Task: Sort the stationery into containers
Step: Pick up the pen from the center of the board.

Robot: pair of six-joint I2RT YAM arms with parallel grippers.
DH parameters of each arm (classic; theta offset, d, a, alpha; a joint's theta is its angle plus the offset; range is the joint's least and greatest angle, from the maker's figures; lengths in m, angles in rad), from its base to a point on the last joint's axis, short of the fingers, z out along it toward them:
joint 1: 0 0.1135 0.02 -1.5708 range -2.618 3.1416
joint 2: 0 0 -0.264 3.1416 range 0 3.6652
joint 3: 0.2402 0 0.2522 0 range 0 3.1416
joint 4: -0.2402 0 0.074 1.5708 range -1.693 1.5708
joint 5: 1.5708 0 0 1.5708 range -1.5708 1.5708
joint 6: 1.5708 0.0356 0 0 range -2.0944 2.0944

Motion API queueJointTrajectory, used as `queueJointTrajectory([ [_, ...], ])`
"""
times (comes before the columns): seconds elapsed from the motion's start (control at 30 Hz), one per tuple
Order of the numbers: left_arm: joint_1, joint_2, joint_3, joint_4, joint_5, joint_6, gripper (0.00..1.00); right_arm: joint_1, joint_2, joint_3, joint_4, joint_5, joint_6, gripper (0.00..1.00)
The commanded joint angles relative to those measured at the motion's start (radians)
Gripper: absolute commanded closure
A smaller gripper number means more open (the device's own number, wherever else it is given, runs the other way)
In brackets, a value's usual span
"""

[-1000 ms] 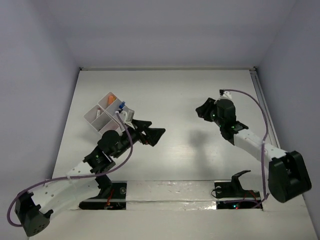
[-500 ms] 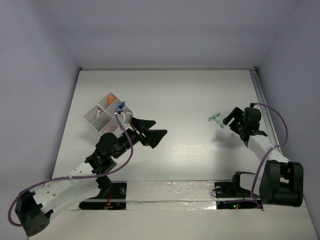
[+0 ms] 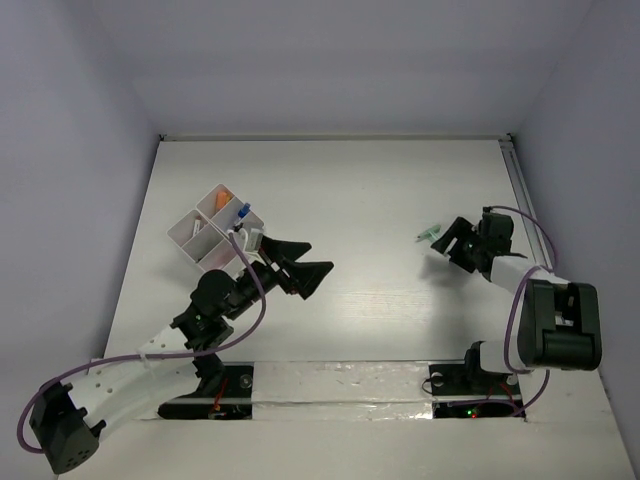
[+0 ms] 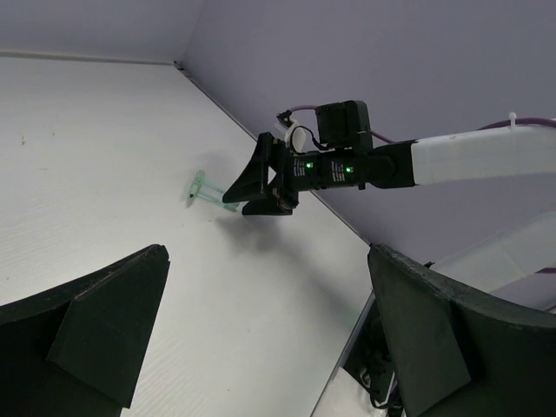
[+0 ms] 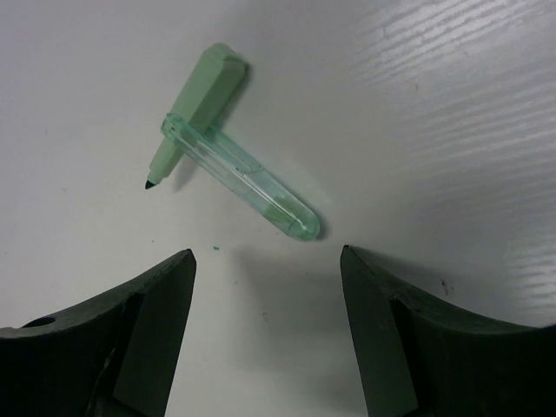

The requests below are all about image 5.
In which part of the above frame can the clear green pen cap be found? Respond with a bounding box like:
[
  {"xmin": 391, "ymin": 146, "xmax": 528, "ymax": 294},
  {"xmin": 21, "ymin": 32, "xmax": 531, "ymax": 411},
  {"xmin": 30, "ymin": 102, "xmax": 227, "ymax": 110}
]
[{"xmin": 161, "ymin": 113, "xmax": 321, "ymax": 242}]

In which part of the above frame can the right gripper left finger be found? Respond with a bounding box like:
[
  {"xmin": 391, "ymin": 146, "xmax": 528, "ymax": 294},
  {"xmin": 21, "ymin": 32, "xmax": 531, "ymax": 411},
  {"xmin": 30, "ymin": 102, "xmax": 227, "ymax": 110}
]
[{"xmin": 1, "ymin": 249, "xmax": 196, "ymax": 416}]

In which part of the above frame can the green plastic tool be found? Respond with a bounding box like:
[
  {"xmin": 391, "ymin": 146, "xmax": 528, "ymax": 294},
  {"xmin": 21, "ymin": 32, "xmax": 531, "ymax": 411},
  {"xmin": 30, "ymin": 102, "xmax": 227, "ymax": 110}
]
[{"xmin": 143, "ymin": 42, "xmax": 251, "ymax": 190}]

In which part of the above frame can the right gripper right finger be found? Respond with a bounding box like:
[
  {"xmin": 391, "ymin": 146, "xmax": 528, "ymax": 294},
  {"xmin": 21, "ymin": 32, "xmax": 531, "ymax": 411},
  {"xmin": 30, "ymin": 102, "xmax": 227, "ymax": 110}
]
[{"xmin": 340, "ymin": 245, "xmax": 555, "ymax": 416}]

